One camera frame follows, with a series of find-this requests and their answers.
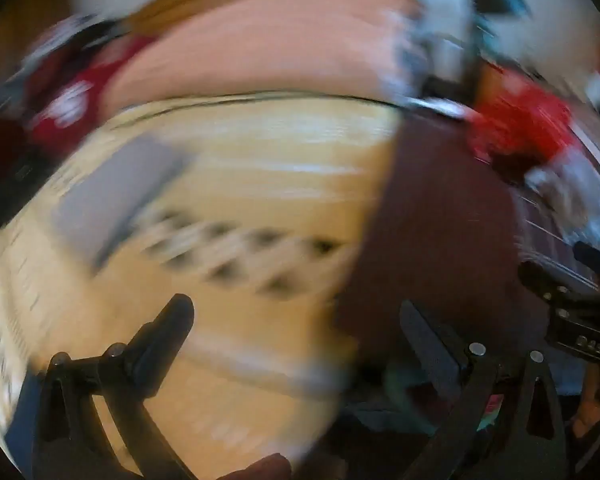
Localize teal cloth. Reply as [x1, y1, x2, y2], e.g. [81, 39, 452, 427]
[355, 360, 441, 431]

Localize yellow patterned blanket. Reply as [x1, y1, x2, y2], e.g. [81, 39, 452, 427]
[0, 94, 403, 480]

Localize dark maroon pants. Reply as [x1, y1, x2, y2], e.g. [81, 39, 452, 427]
[332, 105, 588, 396]

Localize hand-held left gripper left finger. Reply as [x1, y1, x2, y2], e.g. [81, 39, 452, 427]
[32, 293, 196, 480]

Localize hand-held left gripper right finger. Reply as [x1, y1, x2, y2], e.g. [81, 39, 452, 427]
[399, 300, 568, 480]

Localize grey folded cloth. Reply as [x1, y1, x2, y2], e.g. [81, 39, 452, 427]
[50, 135, 193, 266]

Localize dark red cloth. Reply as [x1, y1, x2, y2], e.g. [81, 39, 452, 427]
[0, 115, 56, 231]

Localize bright red cloth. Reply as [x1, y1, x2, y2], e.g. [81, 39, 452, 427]
[467, 72, 588, 166]

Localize person's right hand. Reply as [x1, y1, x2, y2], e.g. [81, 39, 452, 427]
[571, 360, 600, 438]

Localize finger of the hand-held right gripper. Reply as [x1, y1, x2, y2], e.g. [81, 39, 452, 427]
[573, 241, 600, 273]
[517, 260, 576, 311]

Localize pink blanket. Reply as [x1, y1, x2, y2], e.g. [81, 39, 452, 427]
[102, 0, 421, 111]

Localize red shirt with white print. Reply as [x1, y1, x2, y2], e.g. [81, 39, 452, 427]
[22, 35, 156, 148]

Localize white post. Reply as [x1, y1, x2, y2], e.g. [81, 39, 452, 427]
[412, 0, 481, 91]

